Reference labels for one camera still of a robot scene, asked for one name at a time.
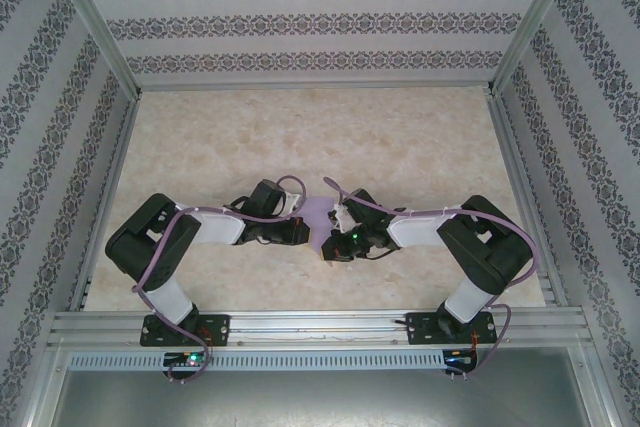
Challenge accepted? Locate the lilac cloth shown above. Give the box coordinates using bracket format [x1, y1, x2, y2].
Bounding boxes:
[299, 194, 342, 268]

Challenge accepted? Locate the grey metal sheet panel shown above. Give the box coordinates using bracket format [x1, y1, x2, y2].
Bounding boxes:
[24, 346, 616, 427]

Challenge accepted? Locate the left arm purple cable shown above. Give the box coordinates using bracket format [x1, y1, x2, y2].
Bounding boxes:
[130, 175, 307, 386]

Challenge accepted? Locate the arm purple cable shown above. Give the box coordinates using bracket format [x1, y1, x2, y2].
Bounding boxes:
[130, 175, 307, 386]
[323, 175, 540, 381]

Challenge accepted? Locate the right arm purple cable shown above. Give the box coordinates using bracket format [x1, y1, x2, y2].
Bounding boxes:
[323, 175, 540, 381]

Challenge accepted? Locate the aluminium mounting rail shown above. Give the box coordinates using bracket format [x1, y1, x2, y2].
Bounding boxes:
[47, 309, 594, 348]

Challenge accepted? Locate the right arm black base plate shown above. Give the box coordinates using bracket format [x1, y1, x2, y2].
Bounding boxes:
[407, 311, 499, 347]

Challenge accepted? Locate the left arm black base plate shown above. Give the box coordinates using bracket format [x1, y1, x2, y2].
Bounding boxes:
[139, 314, 231, 348]

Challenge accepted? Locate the slotted grey cable duct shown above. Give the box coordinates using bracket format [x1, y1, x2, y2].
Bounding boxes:
[67, 349, 446, 371]

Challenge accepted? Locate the aluminium side rail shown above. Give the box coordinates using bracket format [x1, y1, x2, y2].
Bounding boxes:
[487, 91, 569, 307]
[69, 91, 144, 311]

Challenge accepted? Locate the aluminium frame post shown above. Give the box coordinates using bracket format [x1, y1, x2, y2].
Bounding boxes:
[487, 0, 584, 97]
[42, 0, 144, 98]

